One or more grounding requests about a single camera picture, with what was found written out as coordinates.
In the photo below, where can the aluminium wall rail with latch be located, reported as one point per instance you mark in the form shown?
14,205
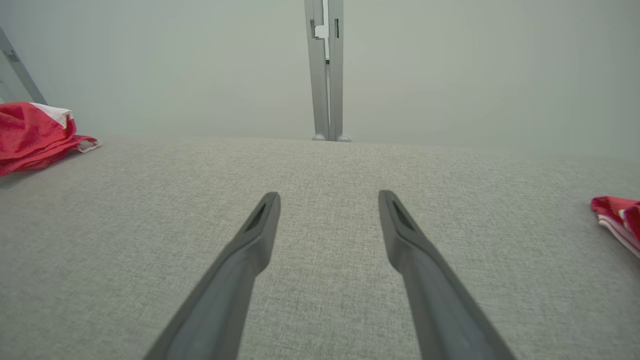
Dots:
319,90
25,77

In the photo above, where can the red and white garment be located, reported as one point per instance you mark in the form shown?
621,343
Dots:
30,135

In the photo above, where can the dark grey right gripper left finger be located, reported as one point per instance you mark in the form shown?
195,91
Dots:
225,300

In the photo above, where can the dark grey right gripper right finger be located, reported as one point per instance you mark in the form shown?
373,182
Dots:
440,310

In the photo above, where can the red garment with white stripes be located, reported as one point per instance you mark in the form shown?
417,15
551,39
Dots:
622,220

